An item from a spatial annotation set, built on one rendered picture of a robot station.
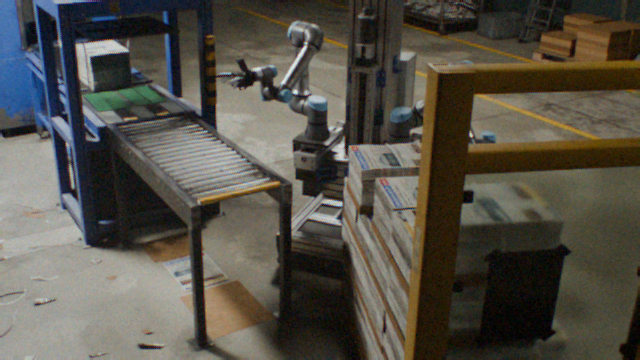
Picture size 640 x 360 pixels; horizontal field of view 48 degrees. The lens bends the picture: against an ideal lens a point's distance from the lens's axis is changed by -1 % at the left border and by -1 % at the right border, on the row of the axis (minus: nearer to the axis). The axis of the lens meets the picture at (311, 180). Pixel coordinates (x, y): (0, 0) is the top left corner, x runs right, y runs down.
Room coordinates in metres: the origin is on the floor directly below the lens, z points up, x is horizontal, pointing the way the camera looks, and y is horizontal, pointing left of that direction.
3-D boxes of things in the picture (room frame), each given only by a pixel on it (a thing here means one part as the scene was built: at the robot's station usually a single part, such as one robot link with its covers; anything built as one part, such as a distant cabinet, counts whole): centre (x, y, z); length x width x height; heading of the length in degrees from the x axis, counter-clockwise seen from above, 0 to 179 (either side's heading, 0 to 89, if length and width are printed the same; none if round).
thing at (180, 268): (3.76, 0.70, 0.00); 0.37 x 0.28 x 0.01; 32
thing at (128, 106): (4.59, 1.22, 0.75); 0.70 x 0.65 x 0.10; 32
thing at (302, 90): (4.05, 0.06, 1.19); 0.15 x 0.12 x 0.55; 43
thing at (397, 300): (2.80, -0.45, 0.42); 1.17 x 0.39 x 0.83; 10
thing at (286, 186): (3.86, 0.47, 0.74); 1.34 x 0.05 x 0.12; 32
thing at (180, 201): (3.60, 0.90, 0.74); 1.34 x 0.05 x 0.12; 32
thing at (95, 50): (5.08, 1.52, 0.93); 0.38 x 0.30 x 0.26; 32
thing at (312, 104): (3.96, -0.02, 0.98); 0.13 x 0.12 x 0.14; 43
